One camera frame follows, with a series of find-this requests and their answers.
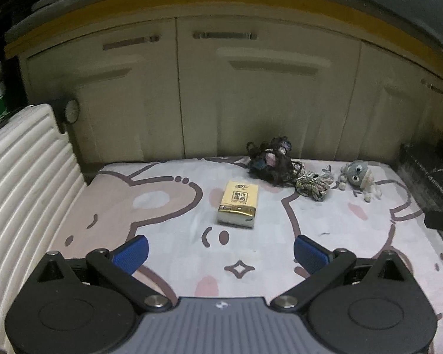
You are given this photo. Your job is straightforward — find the white ribbed suitcase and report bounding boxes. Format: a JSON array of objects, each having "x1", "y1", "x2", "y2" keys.
[{"x1": 0, "y1": 98, "x2": 88, "y2": 354}]

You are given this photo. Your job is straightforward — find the printed blanket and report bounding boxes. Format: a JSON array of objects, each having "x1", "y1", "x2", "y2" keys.
[{"x1": 48, "y1": 155, "x2": 443, "y2": 354}]

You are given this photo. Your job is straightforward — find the metal cabinet handle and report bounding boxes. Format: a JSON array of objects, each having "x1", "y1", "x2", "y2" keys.
[
  {"x1": 192, "y1": 31, "x2": 258, "y2": 41},
  {"x1": 420, "y1": 78, "x2": 443, "y2": 95},
  {"x1": 102, "y1": 34, "x2": 160, "y2": 51}
]

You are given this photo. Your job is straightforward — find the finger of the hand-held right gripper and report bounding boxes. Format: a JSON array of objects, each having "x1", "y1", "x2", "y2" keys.
[{"x1": 424, "y1": 210, "x2": 443, "y2": 234}]

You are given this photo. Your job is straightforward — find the grey green rope bundle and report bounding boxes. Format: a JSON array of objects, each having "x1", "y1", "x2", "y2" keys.
[{"x1": 293, "y1": 166, "x2": 335, "y2": 202}]

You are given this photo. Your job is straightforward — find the grey crochet toy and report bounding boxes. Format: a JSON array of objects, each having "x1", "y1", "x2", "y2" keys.
[{"x1": 338, "y1": 160, "x2": 382, "y2": 203}]

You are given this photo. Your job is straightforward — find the yellow tissue pack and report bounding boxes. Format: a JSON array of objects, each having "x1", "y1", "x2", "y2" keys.
[{"x1": 217, "y1": 180, "x2": 261, "y2": 229}]

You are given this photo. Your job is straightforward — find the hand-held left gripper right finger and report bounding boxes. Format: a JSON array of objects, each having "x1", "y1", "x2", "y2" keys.
[{"x1": 270, "y1": 235, "x2": 414, "y2": 312}]

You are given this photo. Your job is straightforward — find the cream cabinet door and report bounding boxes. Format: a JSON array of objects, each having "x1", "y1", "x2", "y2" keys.
[
  {"x1": 19, "y1": 18, "x2": 186, "y2": 165},
  {"x1": 340, "y1": 40, "x2": 443, "y2": 165},
  {"x1": 176, "y1": 14, "x2": 363, "y2": 160}
]

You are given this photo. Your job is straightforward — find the black padded stool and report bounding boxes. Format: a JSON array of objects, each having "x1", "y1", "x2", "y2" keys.
[{"x1": 398, "y1": 142, "x2": 443, "y2": 212}]

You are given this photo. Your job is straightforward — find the dark crochet doll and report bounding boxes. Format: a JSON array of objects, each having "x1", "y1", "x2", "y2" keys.
[{"x1": 247, "y1": 136, "x2": 305, "y2": 187}]

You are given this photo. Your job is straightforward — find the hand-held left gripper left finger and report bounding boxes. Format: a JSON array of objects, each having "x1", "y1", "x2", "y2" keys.
[{"x1": 35, "y1": 235, "x2": 170, "y2": 312}]

